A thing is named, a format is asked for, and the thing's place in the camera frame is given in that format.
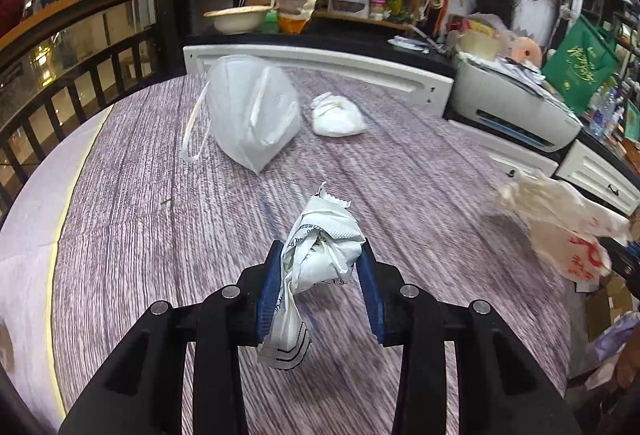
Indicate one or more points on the cream enamel bowl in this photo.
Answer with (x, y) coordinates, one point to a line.
(237, 20)

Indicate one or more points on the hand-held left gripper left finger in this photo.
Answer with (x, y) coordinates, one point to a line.
(267, 300)

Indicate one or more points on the crumpled white tissue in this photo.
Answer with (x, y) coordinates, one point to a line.
(337, 117)

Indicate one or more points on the pink plush toy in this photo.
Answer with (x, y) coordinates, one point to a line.
(527, 51)

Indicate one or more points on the dark wooden railing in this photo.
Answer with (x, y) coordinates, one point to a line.
(100, 0)

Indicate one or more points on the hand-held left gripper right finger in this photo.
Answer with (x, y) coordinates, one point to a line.
(372, 300)

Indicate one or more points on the white face mask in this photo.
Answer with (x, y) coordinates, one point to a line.
(245, 115)

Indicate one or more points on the clear water bottle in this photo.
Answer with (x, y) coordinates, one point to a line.
(604, 112)

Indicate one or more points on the cream plastic bag red print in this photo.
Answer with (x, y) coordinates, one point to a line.
(565, 225)

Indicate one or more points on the green tote bag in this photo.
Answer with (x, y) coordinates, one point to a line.
(580, 60)

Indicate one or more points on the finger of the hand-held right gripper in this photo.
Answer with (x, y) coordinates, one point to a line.
(627, 266)
(627, 247)

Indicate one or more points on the white printer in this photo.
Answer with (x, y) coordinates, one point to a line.
(510, 100)

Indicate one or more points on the white drawer unit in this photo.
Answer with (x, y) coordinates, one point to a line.
(595, 175)

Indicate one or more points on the white printed wrapper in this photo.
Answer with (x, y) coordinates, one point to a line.
(320, 245)

